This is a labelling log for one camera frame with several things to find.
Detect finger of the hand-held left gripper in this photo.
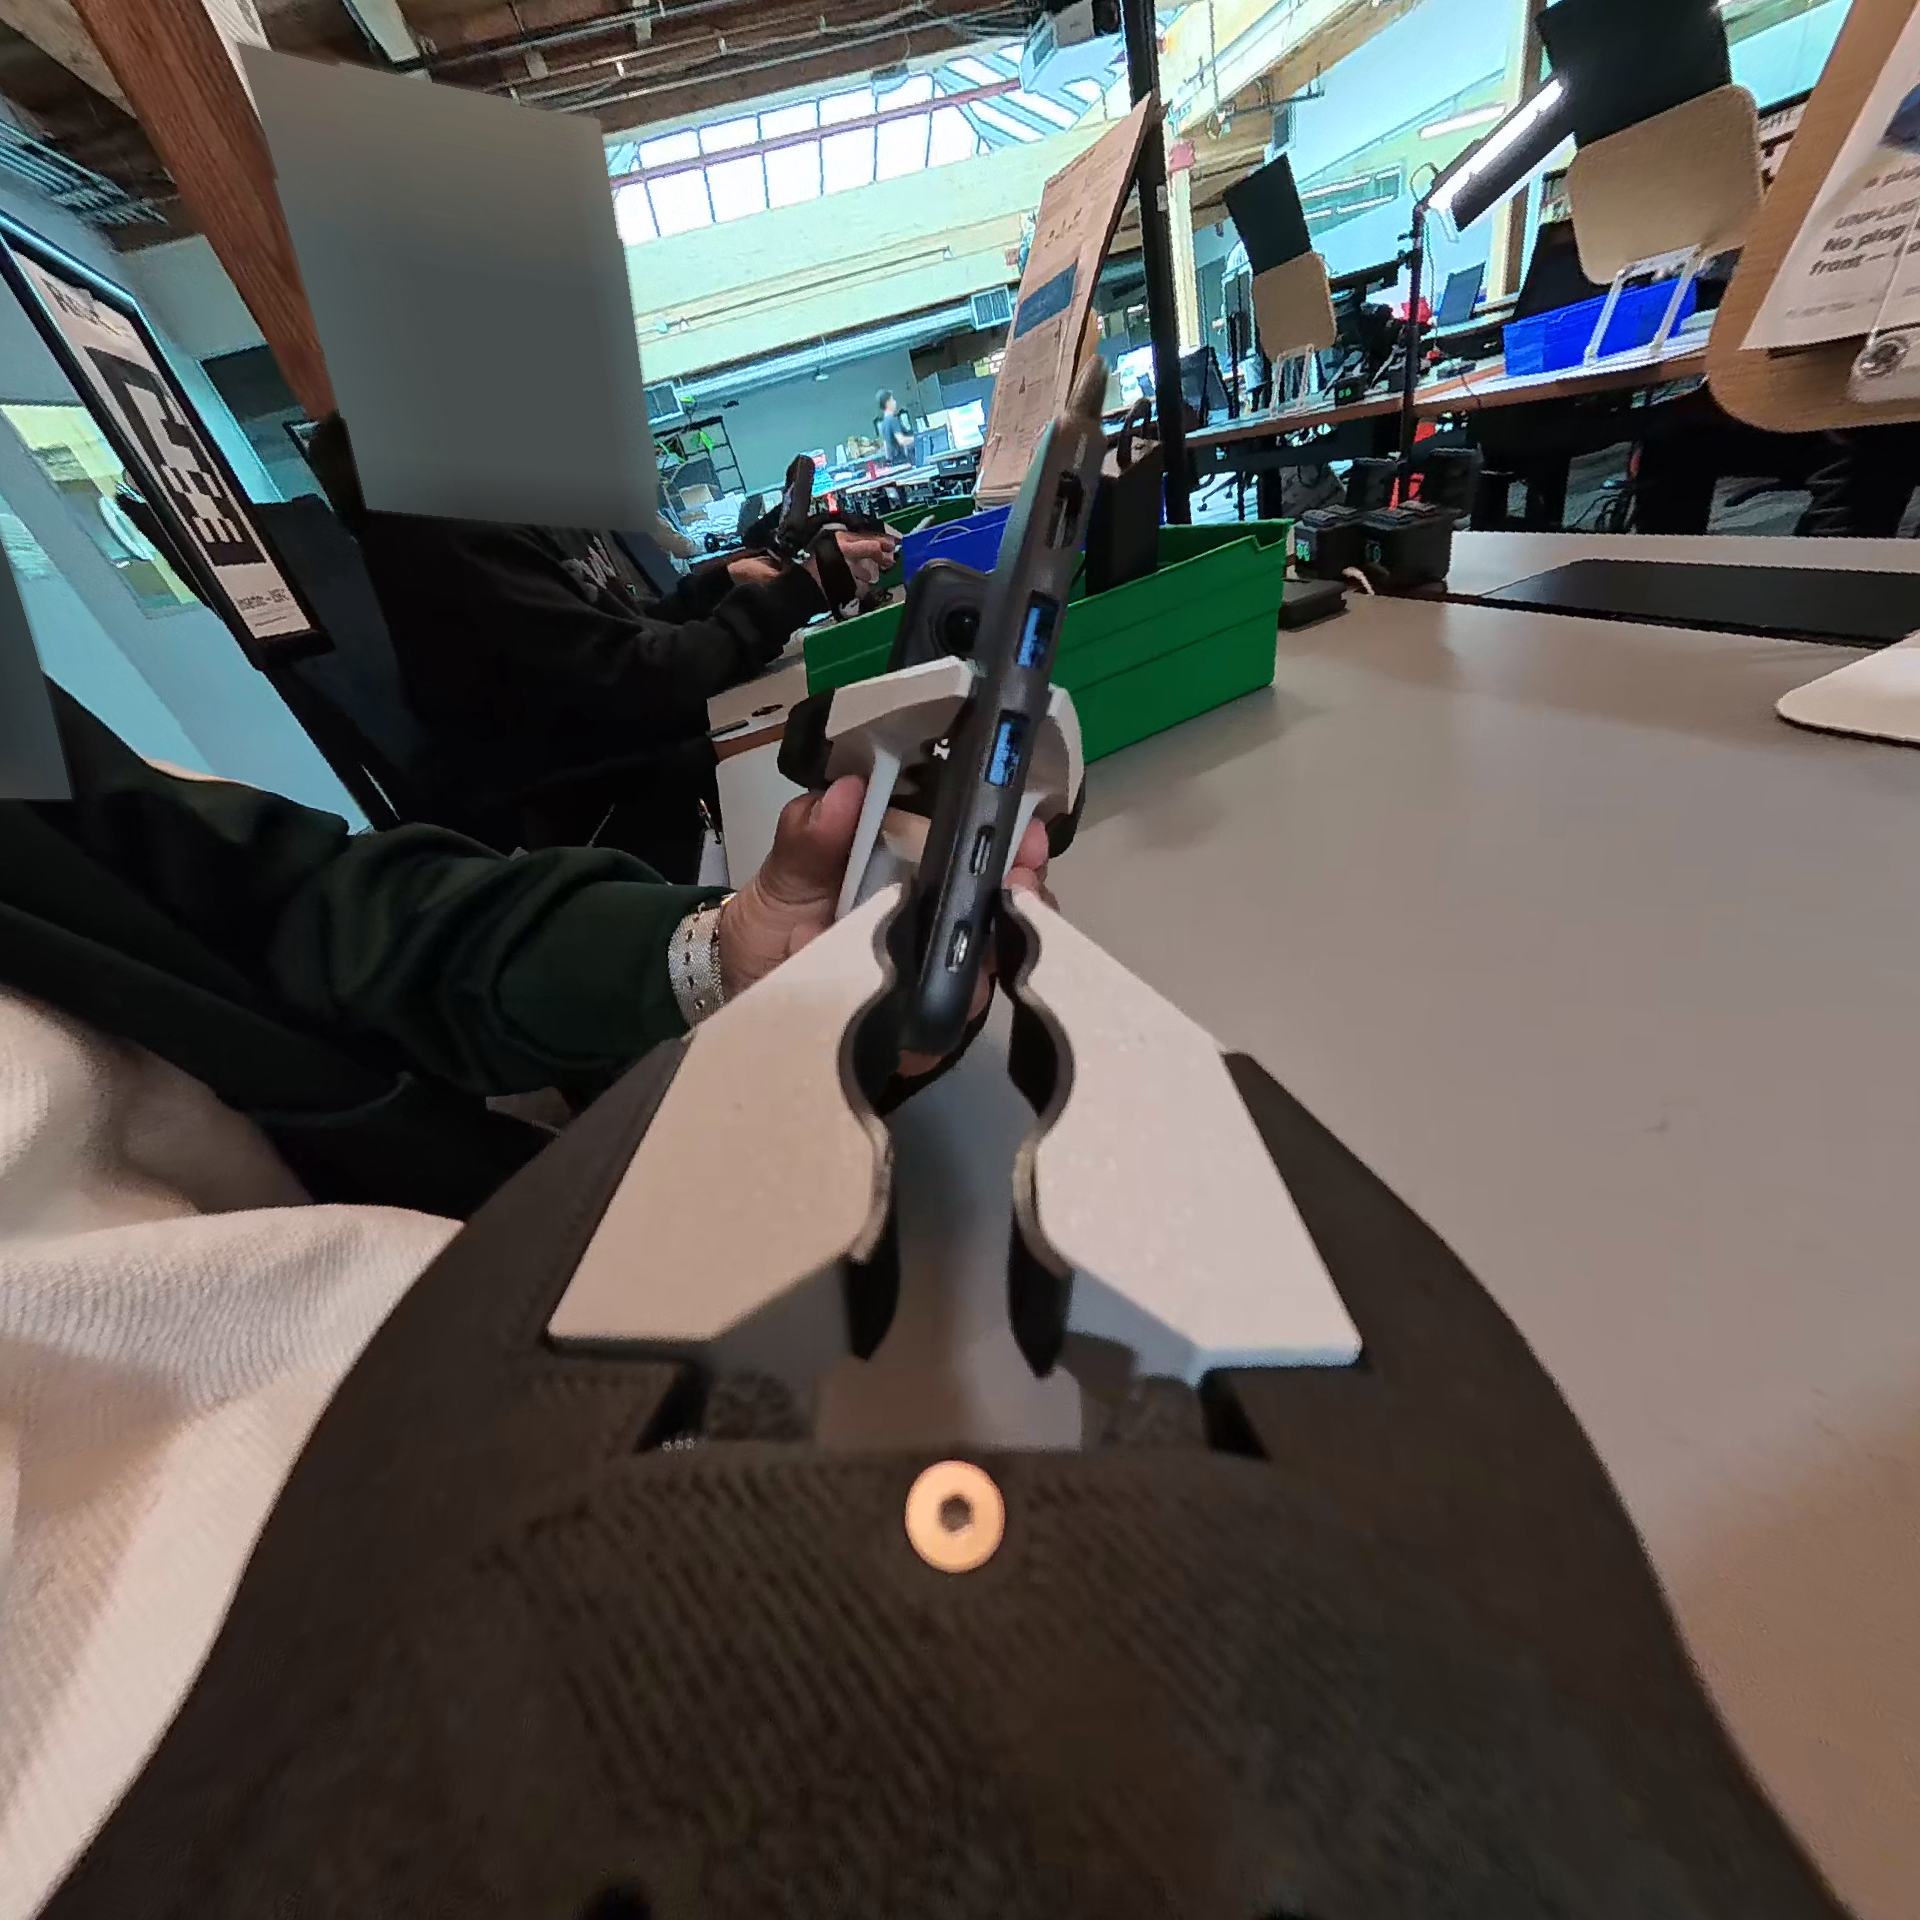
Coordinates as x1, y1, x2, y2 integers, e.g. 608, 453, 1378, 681
823, 656, 980, 919
1032, 683, 1089, 865

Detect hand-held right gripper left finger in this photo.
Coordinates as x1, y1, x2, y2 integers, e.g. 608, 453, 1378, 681
543, 885, 906, 1352

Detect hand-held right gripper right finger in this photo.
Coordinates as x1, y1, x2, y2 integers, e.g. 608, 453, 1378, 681
1000, 885, 1365, 1391

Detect slim dark grey USB hub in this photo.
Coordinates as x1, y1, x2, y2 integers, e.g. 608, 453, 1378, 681
895, 356, 1110, 1059

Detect green bin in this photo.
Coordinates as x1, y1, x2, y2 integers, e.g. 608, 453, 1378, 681
803, 516, 1293, 763

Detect person's left forearm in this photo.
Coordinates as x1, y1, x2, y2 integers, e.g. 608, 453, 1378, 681
225, 823, 720, 1111

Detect black desk mat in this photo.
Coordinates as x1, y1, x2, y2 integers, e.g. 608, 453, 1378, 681
1476, 556, 1920, 646

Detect person's left hand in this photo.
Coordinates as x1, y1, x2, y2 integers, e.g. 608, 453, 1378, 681
720, 782, 869, 1039

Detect blue bin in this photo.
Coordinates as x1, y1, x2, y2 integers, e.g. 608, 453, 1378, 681
1503, 276, 1698, 376
900, 503, 1023, 585

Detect grey mesh watch band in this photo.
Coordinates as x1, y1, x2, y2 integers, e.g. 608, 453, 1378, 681
665, 893, 738, 1025

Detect brown cardboard board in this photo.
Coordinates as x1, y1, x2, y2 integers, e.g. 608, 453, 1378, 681
975, 96, 1163, 511

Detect black pole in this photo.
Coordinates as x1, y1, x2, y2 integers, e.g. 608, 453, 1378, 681
1116, 0, 1195, 525

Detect wooden background table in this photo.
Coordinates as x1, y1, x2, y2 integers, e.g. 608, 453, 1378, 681
1185, 352, 1712, 452

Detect person's light pants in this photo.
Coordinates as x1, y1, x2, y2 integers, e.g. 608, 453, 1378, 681
0, 989, 465, 1905

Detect dark green jacket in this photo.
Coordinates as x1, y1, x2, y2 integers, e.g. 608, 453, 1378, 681
0, 673, 496, 1202

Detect black framed marker sign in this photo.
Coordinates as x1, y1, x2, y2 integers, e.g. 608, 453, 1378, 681
0, 225, 332, 669

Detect instruction board with paper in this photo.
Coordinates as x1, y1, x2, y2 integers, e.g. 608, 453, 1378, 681
1708, 0, 1920, 429

